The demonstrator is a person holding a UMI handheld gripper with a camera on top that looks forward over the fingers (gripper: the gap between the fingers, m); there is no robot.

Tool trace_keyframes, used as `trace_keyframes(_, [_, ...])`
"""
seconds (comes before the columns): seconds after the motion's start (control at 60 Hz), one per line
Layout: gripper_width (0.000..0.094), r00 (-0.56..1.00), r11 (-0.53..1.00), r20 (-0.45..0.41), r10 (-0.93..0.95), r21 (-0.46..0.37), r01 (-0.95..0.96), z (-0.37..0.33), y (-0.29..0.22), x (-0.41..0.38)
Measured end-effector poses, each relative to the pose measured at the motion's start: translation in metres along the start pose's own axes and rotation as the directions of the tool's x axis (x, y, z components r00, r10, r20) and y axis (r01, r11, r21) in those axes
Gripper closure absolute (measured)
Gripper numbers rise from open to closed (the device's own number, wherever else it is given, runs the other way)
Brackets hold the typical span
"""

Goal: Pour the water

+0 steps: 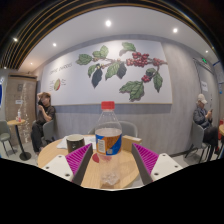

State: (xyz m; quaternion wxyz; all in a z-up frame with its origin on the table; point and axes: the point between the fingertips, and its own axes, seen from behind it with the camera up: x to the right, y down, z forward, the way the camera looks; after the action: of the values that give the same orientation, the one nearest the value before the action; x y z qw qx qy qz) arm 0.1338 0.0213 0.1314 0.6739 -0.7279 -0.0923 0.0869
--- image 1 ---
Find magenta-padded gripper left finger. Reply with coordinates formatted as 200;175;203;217
41;142;95;186

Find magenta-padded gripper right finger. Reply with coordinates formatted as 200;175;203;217
130;142;184;186

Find clear red-capped drink bottle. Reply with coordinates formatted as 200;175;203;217
94;100;123;188

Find dark mug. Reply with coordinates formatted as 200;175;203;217
65;133;86;154

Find grey padded chair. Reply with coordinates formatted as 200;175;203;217
184;121;211;163
41;119;57;146
0;119;16;158
88;120;139;138

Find tan cardboard box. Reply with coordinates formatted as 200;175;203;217
121;134;143;154

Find person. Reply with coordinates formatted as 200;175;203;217
192;93;221;158
30;91;57;154

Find small round wooden table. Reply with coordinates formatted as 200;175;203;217
6;119;32;162

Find round ceiling lights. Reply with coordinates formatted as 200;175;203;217
12;19;179;48

